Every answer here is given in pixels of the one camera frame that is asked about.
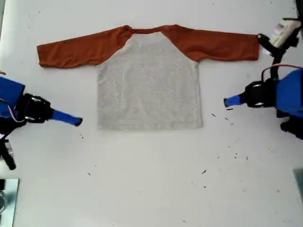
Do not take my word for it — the grey t-shirt with orange sleeves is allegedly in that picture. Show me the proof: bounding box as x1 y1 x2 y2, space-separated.
36 23 261 131

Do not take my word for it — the large steel plate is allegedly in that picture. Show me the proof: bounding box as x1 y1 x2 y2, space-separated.
0 178 19 227

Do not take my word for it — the red and white wire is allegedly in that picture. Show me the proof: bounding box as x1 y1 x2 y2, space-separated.
0 98 26 123

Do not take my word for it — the black camera mount stalk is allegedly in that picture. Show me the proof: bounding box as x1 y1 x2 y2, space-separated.
1 151 17 171
257 33 298 80

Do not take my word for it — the black camera cable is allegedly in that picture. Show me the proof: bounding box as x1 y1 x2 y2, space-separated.
283 0 300 22

